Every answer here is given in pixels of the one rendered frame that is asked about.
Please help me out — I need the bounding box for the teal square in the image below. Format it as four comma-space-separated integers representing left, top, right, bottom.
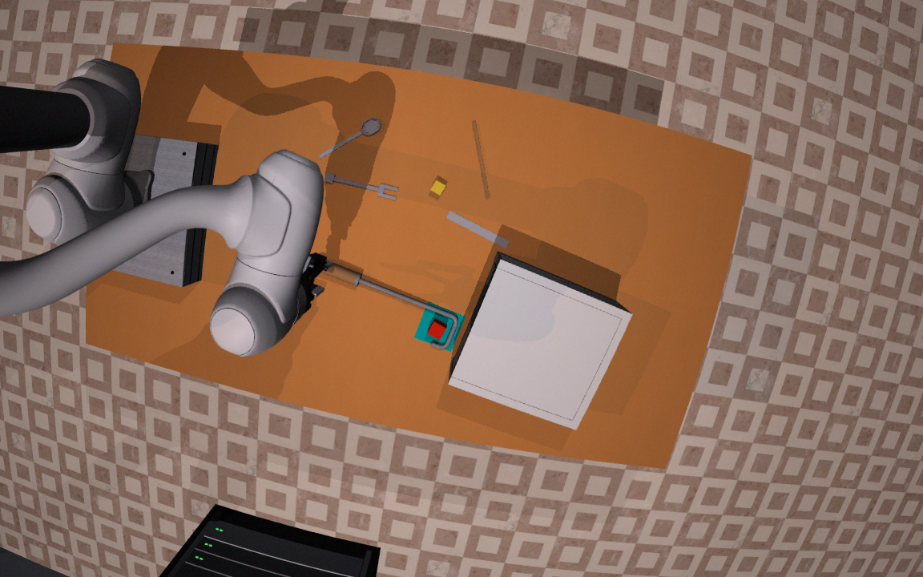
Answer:
414, 302, 465, 352

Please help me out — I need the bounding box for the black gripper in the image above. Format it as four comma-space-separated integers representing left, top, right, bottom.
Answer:
300, 252, 333, 314

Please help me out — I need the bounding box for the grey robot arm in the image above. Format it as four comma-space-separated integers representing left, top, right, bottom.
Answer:
0, 59, 324, 357

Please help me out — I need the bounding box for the red block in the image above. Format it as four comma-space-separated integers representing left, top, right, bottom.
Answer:
427, 318, 447, 340

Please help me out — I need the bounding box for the grey flat bar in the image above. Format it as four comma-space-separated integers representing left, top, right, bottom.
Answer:
446, 211, 509, 249

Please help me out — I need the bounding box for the grey spoon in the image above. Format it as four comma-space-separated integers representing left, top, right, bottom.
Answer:
319, 117, 381, 158

